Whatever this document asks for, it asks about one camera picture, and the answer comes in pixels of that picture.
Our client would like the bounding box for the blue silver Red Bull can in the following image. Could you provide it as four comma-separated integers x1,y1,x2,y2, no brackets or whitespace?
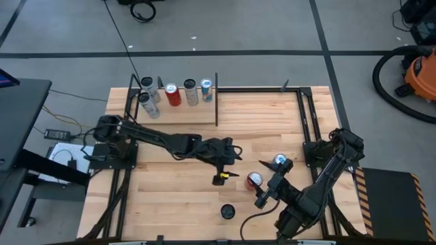
272,152,288,166
200,78,214,103

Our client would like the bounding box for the red Coca-Cola can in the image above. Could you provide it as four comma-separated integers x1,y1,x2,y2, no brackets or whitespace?
245,171,264,191
164,82,183,107

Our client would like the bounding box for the black floor equipment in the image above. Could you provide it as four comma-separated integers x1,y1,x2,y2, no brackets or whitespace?
400,0,436,47

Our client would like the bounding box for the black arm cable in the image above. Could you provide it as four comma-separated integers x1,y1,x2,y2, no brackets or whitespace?
239,199,281,241

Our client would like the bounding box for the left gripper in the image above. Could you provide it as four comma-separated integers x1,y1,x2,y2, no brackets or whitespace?
200,137,243,186

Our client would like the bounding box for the black metal table frame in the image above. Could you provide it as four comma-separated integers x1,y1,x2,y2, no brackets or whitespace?
76,80,367,245

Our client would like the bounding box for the black coiled cable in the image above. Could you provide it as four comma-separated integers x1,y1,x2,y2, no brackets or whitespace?
129,0,157,24

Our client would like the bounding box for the black power adapter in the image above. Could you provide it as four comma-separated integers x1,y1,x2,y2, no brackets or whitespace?
43,128,72,141

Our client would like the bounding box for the black hazard striped mat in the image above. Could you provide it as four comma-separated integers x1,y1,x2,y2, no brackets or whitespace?
354,166,436,243

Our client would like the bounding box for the white Celsius can pineapple print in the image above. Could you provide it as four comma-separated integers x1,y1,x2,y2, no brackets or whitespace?
219,203,236,221

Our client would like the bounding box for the dark monitor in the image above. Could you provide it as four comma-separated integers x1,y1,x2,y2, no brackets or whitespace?
0,67,20,88

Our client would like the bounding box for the orange shop vacuum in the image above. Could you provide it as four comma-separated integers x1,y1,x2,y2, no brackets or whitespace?
394,46,436,103
372,45,436,125

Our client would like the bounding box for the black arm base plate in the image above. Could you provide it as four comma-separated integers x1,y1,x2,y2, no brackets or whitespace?
89,142,139,170
302,141,341,168

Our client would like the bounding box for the white paper box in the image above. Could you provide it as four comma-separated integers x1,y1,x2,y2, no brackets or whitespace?
37,142,95,184

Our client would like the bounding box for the white Celsius can orange print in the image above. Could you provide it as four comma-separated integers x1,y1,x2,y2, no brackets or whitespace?
183,78,200,107

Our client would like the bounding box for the black floor cable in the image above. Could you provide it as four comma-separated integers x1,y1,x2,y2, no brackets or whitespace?
103,0,141,82

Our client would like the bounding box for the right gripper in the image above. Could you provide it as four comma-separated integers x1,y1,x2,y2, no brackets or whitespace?
253,159,300,210

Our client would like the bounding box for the black desk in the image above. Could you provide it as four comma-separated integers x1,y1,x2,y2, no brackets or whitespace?
0,78,91,232

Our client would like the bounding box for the white Celsius Arctic Vibe can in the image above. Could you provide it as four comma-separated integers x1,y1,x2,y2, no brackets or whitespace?
140,76,161,104
137,91,161,120

